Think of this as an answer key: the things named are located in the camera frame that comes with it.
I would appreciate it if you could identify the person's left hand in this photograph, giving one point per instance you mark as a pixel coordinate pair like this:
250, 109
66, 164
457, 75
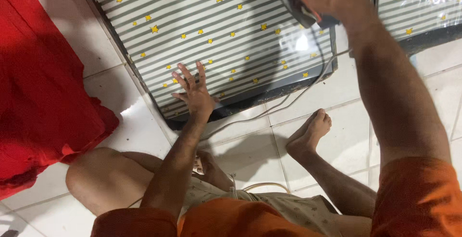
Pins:
197, 98

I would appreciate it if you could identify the dark grey clothes iron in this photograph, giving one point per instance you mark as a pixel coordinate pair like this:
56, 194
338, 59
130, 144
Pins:
294, 2

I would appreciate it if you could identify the large striped star-print ironing board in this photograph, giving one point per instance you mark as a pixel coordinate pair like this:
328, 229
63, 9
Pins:
216, 38

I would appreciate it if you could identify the striped star-print panel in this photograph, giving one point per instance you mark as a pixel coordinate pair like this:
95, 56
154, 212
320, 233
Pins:
418, 6

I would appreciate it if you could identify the person's right leg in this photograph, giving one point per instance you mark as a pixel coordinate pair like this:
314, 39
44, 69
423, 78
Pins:
314, 146

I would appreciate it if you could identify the person's leg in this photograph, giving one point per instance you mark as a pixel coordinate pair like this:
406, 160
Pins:
104, 175
314, 146

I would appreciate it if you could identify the beige patterned shorts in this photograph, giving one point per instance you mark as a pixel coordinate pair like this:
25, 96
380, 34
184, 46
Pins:
288, 208

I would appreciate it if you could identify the orange shirt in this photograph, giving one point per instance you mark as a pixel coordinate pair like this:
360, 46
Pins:
415, 201

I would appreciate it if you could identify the person's left leg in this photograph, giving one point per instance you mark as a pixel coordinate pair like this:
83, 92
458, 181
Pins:
104, 175

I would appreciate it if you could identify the red cloth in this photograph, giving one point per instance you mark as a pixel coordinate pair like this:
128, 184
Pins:
39, 85

